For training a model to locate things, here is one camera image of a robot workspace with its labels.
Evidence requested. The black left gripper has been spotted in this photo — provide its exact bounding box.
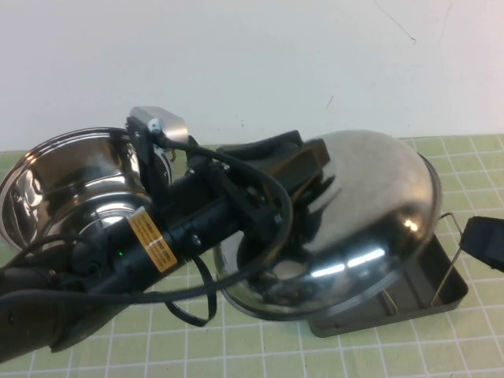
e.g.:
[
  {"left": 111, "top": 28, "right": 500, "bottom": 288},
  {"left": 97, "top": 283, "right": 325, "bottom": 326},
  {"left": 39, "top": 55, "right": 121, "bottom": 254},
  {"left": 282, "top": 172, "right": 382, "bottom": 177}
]
[{"left": 172, "top": 130, "right": 331, "bottom": 257}]

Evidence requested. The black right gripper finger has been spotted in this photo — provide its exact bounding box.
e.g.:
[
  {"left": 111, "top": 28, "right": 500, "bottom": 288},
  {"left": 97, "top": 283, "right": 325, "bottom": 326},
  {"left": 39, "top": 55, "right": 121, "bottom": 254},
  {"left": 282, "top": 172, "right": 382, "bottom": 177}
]
[{"left": 460, "top": 215, "right": 504, "bottom": 272}]

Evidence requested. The stainless steel pot lid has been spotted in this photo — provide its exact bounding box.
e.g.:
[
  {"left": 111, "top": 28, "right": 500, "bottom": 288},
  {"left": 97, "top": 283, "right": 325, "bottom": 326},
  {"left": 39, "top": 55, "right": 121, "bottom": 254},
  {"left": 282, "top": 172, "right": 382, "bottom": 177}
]
[{"left": 212, "top": 128, "right": 441, "bottom": 321}]

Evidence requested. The dark grey rack tray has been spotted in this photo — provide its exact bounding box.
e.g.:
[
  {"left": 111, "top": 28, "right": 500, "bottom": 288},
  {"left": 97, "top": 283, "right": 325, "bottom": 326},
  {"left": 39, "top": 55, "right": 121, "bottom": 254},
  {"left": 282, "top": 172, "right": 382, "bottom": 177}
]
[{"left": 306, "top": 232, "right": 469, "bottom": 339}]

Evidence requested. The stainless steel cooking pot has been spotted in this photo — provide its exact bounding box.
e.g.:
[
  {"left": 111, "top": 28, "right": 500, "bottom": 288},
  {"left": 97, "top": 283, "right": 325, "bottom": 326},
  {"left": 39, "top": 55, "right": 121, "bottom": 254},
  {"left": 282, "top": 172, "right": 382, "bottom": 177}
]
[{"left": 0, "top": 125, "right": 176, "bottom": 253}]

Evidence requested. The green grid mat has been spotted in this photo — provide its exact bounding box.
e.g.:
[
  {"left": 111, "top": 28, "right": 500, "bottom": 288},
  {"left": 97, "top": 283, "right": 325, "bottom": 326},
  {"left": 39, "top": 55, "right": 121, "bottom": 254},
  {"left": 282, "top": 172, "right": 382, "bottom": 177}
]
[{"left": 0, "top": 135, "right": 504, "bottom": 378}]

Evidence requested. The metal wire rack frame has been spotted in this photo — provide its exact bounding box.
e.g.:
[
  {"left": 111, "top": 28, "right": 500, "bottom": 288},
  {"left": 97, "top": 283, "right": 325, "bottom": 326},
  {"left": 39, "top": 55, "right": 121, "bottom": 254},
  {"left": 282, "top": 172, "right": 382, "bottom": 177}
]
[{"left": 384, "top": 211, "right": 466, "bottom": 307}]

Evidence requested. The black camera cable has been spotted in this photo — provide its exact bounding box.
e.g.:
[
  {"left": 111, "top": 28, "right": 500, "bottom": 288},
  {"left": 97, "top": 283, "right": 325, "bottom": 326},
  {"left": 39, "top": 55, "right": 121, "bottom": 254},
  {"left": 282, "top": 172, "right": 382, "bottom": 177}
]
[{"left": 0, "top": 129, "right": 295, "bottom": 328}]

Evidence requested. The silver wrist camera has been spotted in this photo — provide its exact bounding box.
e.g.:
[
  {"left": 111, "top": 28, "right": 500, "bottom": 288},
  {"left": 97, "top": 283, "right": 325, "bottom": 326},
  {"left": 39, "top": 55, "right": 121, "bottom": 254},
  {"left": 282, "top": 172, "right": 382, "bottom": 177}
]
[{"left": 128, "top": 106, "right": 188, "bottom": 149}]

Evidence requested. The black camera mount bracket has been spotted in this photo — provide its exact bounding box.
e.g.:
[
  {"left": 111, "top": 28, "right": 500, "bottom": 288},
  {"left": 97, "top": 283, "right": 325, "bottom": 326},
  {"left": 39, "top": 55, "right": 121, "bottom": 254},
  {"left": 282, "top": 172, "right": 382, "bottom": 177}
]
[{"left": 125, "top": 113, "right": 174, "bottom": 206}]

